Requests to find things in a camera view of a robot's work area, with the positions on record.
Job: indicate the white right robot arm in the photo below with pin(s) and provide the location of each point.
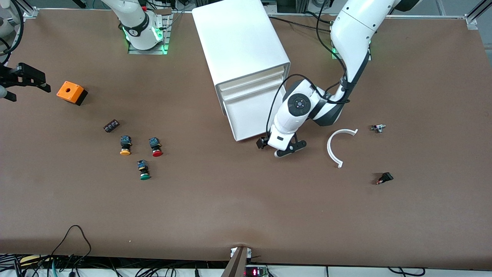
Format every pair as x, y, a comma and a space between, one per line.
134, 19

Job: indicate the small black square switch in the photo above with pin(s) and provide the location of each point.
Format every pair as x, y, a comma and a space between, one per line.
384, 178

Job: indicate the green mushroom push button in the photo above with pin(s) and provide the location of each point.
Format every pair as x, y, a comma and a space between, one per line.
144, 170

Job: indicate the orange button enclosure box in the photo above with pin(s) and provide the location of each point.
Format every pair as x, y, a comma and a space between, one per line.
71, 92

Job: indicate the white plastic drawer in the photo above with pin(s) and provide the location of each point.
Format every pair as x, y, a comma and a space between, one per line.
246, 115
253, 86
253, 78

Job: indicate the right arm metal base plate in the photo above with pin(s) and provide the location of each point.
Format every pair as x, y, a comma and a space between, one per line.
148, 52

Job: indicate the chrome metal fitting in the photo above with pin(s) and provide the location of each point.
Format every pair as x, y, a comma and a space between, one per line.
378, 128

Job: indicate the white drawer cabinet housing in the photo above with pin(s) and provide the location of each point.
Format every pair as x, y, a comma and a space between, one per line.
238, 38

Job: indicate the device with red display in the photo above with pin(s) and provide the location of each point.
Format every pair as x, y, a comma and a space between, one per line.
255, 272

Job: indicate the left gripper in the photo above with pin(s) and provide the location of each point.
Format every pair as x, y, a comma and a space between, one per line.
262, 143

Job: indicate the white semicircular plastic bracket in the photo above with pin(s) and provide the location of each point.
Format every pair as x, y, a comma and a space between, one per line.
329, 148

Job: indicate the yellow mushroom push button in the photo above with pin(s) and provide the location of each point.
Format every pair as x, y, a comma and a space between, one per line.
125, 146

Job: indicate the small white mounting bracket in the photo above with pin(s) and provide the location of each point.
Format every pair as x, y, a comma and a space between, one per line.
250, 252

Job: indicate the red mushroom push button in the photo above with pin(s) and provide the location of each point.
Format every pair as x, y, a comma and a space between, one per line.
155, 148

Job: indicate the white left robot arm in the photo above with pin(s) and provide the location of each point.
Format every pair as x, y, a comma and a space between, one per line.
300, 104

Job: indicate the brown angled bar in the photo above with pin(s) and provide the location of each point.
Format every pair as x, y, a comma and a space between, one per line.
236, 265

